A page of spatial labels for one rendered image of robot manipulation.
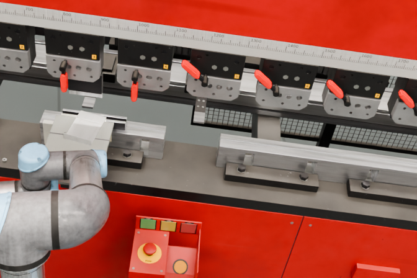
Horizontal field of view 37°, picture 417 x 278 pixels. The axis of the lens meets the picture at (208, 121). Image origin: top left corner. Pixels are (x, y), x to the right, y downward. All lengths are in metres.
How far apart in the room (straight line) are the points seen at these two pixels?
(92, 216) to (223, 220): 0.86
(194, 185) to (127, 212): 0.25
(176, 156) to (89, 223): 0.84
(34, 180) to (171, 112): 1.92
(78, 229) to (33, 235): 0.08
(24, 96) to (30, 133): 1.47
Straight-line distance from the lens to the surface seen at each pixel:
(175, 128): 3.37
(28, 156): 1.59
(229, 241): 2.12
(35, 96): 3.55
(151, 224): 1.92
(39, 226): 1.21
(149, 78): 1.77
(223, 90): 1.77
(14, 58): 1.83
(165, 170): 1.98
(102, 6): 1.65
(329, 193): 2.03
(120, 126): 1.95
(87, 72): 1.79
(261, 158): 1.98
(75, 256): 2.30
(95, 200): 1.25
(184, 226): 1.91
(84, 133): 1.90
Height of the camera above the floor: 2.35
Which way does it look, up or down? 43 degrees down
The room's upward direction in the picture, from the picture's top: 9 degrees clockwise
